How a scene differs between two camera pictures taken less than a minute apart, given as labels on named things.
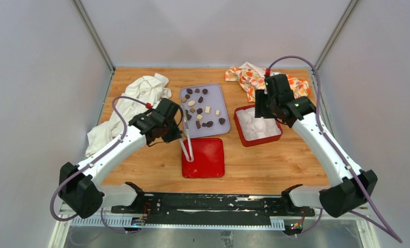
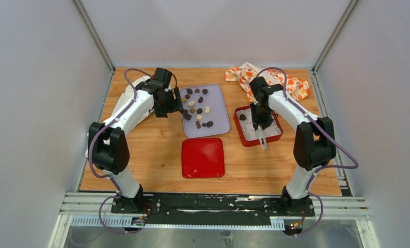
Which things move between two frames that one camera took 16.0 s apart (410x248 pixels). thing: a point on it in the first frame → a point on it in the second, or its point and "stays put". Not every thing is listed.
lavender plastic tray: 205,109 stays put
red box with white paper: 253,130 stays put
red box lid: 208,158 stays put
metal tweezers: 182,142 → 263,139
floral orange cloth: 252,78 stays put
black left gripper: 175,135 → 175,105
